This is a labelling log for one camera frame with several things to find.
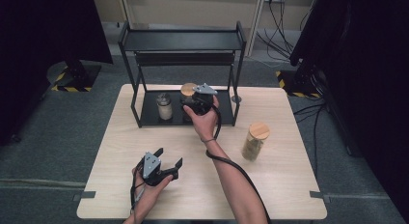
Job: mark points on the glass jar with brown spice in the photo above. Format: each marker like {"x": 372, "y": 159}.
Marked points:
{"x": 187, "y": 89}

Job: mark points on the white post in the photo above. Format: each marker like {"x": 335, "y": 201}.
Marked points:
{"x": 255, "y": 24}

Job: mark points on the black metal shelf rack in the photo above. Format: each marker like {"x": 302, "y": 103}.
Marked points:
{"x": 183, "y": 40}

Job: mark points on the black curtain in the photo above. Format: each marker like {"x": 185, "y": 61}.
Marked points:
{"x": 38, "y": 56}
{"x": 369, "y": 72}

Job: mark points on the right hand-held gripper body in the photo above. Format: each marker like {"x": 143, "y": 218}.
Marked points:
{"x": 202, "y": 101}

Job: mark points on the glass shaker with metal lid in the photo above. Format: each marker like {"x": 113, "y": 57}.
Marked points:
{"x": 164, "y": 109}

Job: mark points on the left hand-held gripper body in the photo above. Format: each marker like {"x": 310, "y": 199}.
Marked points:
{"x": 151, "y": 167}

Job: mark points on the round table grommet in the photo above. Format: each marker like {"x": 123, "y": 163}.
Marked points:
{"x": 236, "y": 99}

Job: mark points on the striped stand base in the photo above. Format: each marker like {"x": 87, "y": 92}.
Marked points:
{"x": 83, "y": 79}
{"x": 294, "y": 85}

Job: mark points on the person's right hand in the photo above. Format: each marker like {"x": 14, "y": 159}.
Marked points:
{"x": 205, "y": 124}

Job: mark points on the person's left hand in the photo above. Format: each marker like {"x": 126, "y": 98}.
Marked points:
{"x": 148, "y": 198}

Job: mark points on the glass jar with green herbs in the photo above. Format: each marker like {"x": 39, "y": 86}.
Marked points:
{"x": 255, "y": 140}

